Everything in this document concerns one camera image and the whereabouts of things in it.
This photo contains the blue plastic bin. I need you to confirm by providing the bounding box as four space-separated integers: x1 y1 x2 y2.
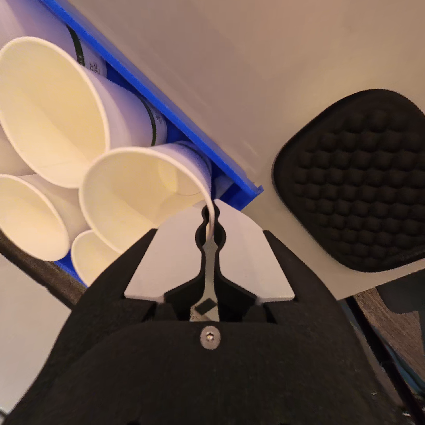
39 0 265 288

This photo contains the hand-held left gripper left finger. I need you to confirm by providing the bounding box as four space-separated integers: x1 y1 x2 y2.
124 199 210 304

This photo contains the black rounded mesh object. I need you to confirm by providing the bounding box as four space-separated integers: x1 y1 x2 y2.
272 89 425 273

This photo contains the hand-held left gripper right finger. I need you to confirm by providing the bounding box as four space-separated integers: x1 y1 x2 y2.
212 199 295 303

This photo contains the stack of white paper cups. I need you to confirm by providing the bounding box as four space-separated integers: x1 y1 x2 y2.
79 142 213 256

